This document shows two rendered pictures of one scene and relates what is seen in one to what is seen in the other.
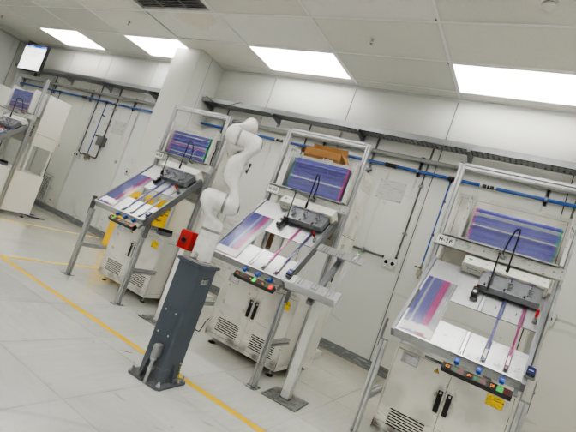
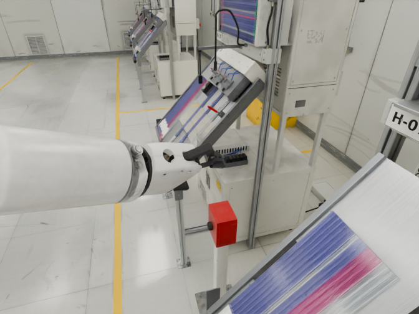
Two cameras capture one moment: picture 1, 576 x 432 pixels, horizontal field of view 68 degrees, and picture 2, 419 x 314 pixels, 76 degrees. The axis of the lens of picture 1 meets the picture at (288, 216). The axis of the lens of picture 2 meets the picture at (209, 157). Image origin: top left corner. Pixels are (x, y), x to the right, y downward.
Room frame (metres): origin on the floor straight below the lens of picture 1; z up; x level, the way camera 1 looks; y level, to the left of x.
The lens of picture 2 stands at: (2.85, 0.14, 1.61)
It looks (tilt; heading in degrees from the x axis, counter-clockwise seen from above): 32 degrees down; 43
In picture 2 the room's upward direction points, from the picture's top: straight up
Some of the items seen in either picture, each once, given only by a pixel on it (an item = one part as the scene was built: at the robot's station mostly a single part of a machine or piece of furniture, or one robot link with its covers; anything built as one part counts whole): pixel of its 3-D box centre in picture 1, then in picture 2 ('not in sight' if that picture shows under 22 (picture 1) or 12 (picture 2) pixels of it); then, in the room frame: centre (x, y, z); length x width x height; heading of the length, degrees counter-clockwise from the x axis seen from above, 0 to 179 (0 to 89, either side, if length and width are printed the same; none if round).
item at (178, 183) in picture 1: (154, 227); (227, 147); (4.14, 1.18, 0.66); 1.01 x 0.73 x 1.31; 149
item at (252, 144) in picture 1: (237, 173); not in sight; (2.47, 0.36, 1.25); 0.16 x 0.12 x 0.50; 95
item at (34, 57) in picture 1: (36, 61); not in sight; (5.83, 3.97, 2.10); 0.58 x 0.14 x 0.41; 59
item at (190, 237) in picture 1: (174, 276); (220, 266); (3.53, 0.71, 0.39); 0.24 x 0.24 x 0.78; 59
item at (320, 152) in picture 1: (333, 155); not in sight; (3.74, -0.20, 1.82); 0.68 x 0.30 x 0.20; 59
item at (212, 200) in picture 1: (212, 210); not in sight; (2.47, 0.42, 1.00); 0.19 x 0.12 x 0.24; 95
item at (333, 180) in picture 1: (319, 179); not in sight; (3.43, -0.14, 1.52); 0.51 x 0.13 x 0.27; 59
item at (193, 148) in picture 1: (178, 203); (257, 104); (4.33, 1.09, 0.95); 1.35 x 0.82 x 1.90; 149
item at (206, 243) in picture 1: (205, 246); not in sight; (2.47, 0.39, 0.79); 0.19 x 0.19 x 0.18
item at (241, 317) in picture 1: (269, 320); not in sight; (3.57, -0.15, 0.31); 0.70 x 0.65 x 0.62; 59
